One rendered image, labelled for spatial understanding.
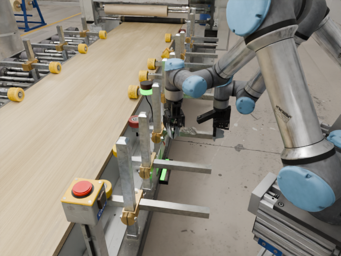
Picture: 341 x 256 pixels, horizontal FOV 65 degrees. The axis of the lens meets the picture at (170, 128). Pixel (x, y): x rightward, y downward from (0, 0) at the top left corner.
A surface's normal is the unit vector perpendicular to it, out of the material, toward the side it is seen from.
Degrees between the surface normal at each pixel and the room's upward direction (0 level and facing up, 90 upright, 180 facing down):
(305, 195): 96
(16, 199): 0
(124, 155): 90
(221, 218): 0
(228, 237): 0
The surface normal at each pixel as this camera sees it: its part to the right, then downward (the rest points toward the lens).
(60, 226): 0.00, -0.83
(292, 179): -0.79, 0.42
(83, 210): -0.16, 0.54
